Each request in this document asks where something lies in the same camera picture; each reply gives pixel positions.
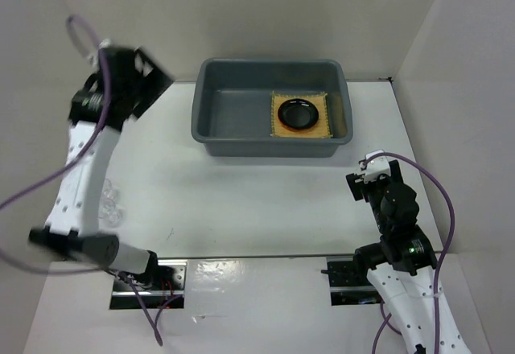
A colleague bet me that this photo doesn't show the bamboo placemat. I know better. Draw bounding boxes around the bamboo placemat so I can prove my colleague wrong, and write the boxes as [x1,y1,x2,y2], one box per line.
[270,92,332,138]

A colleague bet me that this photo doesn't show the orange plastic plate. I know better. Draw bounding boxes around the orange plastic plate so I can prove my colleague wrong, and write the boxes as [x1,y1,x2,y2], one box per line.
[275,121,317,133]

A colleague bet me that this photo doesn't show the black round plate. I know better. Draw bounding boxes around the black round plate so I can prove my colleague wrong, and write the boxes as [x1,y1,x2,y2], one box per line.
[277,98,319,127]

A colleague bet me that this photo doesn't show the clear plastic cup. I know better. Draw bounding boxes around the clear plastic cup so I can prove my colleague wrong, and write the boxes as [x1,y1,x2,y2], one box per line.
[98,179,125,228]

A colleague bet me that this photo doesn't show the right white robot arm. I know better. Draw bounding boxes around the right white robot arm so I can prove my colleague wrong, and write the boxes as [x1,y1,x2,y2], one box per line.
[346,151,470,353]

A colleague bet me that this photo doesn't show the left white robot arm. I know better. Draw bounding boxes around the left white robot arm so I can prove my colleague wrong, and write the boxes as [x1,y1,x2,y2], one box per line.
[28,45,174,290]

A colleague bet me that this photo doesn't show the grey plastic bin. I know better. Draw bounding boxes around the grey plastic bin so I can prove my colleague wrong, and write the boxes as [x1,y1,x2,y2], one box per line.
[191,58,353,158]

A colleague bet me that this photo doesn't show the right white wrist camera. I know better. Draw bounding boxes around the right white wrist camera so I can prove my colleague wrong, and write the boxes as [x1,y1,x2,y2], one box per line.
[356,150,391,183]

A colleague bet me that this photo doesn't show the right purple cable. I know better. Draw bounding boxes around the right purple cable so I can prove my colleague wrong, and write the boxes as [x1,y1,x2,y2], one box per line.
[360,151,458,354]

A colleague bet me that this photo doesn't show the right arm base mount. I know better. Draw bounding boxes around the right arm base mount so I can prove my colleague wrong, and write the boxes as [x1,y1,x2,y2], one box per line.
[320,256,381,307]

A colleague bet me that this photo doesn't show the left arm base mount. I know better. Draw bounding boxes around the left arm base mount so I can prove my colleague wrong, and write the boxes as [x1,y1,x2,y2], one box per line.
[109,259,187,310]

